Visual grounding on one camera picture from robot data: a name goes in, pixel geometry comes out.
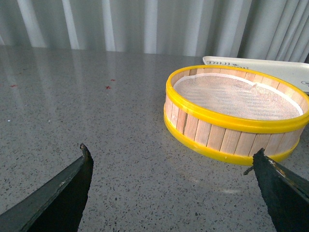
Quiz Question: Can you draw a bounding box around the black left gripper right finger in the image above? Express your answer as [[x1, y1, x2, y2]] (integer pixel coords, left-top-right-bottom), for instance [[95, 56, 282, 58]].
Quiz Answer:
[[243, 148, 309, 232]]

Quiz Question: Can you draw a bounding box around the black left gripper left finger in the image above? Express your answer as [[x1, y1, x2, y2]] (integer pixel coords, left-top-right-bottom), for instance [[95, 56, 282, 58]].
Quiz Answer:
[[0, 144, 94, 232]]

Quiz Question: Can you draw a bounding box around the cream rectangular serving tray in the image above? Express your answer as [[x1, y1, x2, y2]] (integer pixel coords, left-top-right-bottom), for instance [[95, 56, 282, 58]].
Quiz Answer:
[[203, 56, 309, 94]]

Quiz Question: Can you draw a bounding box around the yellow-rimmed wooden steamer basket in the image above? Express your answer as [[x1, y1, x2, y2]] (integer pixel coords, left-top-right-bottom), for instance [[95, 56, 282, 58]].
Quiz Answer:
[[164, 65, 309, 165]]

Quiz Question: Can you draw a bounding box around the white mesh steamer liner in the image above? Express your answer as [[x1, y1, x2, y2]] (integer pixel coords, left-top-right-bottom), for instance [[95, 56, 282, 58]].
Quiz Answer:
[[173, 73, 304, 121]]

